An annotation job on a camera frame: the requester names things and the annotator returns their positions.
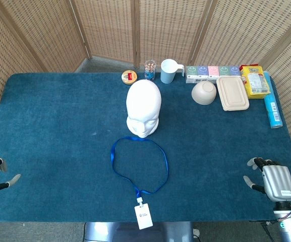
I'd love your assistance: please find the round red yellow tin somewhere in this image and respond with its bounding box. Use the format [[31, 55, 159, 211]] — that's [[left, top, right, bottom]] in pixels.
[[121, 70, 138, 86]]

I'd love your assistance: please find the white ID badge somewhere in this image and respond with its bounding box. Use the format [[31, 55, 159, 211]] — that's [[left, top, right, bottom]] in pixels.
[[134, 198, 153, 230]]

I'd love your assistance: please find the beige lidded lunch box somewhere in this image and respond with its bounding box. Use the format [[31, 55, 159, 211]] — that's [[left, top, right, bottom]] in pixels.
[[216, 76, 250, 111]]

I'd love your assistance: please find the dark teal table cloth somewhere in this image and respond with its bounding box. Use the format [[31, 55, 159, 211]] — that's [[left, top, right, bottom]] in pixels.
[[0, 73, 291, 223]]

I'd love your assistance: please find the blue-grey robot torso base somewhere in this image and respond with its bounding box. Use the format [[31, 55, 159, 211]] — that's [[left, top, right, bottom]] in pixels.
[[83, 221, 194, 242]]

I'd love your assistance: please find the multicolour tissue packet bundle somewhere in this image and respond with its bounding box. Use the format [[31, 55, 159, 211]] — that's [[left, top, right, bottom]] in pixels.
[[185, 65, 242, 84]]

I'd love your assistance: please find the light blue handled pitcher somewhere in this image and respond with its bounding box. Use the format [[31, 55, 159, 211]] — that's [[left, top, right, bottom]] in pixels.
[[160, 59, 185, 84]]

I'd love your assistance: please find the light blue wrapped roll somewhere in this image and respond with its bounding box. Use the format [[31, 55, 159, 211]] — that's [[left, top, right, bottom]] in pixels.
[[262, 71, 283, 129]]

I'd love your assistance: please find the beige upturned bowl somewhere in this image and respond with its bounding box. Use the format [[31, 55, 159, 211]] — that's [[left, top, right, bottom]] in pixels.
[[191, 80, 217, 104]]

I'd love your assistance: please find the white foam mannequin head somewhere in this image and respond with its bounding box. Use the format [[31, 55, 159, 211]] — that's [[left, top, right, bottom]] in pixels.
[[126, 79, 162, 139]]

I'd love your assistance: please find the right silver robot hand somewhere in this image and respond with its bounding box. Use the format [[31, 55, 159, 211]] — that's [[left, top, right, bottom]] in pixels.
[[243, 157, 291, 202]]

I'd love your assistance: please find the wicker folding screen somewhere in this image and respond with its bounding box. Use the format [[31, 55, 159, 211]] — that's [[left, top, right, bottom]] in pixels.
[[0, 0, 291, 187]]

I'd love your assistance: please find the yellow snack bag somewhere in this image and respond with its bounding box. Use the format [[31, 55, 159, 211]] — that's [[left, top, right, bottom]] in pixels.
[[240, 64, 271, 99]]

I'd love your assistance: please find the blue lanyard strap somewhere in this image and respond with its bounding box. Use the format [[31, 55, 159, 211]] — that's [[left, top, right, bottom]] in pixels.
[[110, 136, 169, 202]]

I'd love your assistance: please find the clear jar of batteries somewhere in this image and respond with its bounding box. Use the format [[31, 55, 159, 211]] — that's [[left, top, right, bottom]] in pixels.
[[144, 59, 156, 81]]

